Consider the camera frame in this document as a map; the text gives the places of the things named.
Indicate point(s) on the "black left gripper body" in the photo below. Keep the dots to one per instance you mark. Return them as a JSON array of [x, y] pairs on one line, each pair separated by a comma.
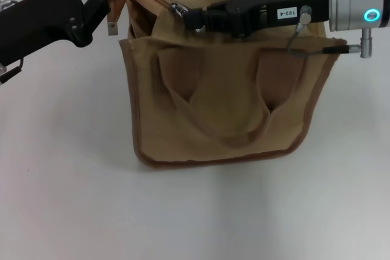
[[33, 22]]

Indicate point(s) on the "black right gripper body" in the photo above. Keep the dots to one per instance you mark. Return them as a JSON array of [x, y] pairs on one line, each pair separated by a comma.
[[274, 10]]

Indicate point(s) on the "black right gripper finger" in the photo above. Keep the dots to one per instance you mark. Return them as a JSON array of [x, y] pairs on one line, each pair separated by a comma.
[[213, 25], [213, 10]]

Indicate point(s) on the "khaki canvas food bag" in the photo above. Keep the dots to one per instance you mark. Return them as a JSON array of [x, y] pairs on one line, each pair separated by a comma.
[[219, 98]]

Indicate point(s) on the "silver metal zipper pull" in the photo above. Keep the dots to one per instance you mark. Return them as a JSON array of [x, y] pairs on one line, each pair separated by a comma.
[[178, 8]]

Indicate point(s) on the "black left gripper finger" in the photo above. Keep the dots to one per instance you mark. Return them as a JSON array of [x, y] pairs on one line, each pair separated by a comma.
[[100, 7]]

